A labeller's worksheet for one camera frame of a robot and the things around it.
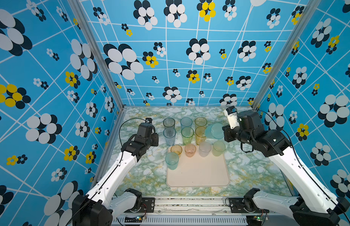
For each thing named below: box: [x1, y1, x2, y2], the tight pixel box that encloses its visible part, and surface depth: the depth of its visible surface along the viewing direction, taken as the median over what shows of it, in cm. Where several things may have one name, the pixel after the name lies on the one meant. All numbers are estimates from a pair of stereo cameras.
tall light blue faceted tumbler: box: [163, 127, 177, 147], surface depth 95 cm
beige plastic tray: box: [166, 145, 231, 188], surface depth 91 cm
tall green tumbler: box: [181, 126, 195, 146], surface depth 90 cm
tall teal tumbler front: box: [165, 152, 180, 171], surface depth 90 cm
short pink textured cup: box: [184, 143, 197, 158], surface depth 93 cm
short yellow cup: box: [170, 144, 183, 155], surface depth 90 cm
